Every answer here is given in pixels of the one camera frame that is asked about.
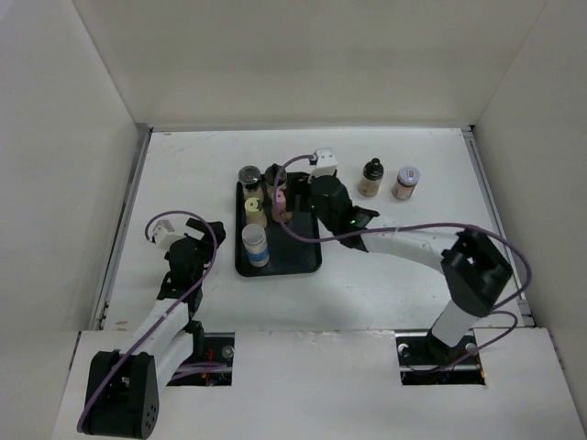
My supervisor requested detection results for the black grinder clear lid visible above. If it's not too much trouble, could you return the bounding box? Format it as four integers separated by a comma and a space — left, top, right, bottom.
238, 165, 264, 202

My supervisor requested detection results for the silver lid red label jar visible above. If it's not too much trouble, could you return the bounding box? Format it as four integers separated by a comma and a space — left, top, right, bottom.
392, 166, 420, 201

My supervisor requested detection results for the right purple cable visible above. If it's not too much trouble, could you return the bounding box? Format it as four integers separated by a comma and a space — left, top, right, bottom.
272, 154, 536, 372

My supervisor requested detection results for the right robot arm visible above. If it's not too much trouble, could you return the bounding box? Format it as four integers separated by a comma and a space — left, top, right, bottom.
287, 175, 513, 364

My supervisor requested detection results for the black plastic tray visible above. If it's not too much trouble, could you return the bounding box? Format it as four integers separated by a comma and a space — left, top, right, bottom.
234, 182, 322, 278

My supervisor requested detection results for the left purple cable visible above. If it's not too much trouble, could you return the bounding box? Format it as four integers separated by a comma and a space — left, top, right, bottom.
75, 210, 226, 435

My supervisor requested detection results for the black pointed cap bottle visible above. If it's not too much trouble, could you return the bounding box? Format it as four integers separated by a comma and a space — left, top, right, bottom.
358, 158, 384, 197
264, 163, 287, 193

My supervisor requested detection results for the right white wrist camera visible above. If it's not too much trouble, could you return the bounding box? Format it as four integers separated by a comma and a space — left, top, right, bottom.
308, 148, 338, 183

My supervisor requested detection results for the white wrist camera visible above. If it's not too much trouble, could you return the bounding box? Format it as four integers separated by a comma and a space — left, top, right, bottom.
308, 148, 338, 183
151, 219, 178, 250

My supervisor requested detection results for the white lid blue band jar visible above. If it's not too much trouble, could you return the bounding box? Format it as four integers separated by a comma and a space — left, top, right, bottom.
241, 224, 270, 268

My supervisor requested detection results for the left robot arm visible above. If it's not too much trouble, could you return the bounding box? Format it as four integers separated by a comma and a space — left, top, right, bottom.
76, 214, 226, 439

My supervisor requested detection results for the yellow cap spice shaker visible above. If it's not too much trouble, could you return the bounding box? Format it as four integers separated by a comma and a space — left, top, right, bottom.
244, 197, 267, 228

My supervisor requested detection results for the pink cap spice shaker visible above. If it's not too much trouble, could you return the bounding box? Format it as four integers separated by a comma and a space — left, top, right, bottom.
271, 189, 293, 224

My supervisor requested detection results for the purple cable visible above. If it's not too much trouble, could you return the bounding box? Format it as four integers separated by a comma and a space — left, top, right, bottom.
75, 210, 226, 435
272, 154, 536, 372

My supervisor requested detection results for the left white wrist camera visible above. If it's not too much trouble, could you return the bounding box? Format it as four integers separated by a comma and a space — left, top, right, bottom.
151, 219, 178, 250

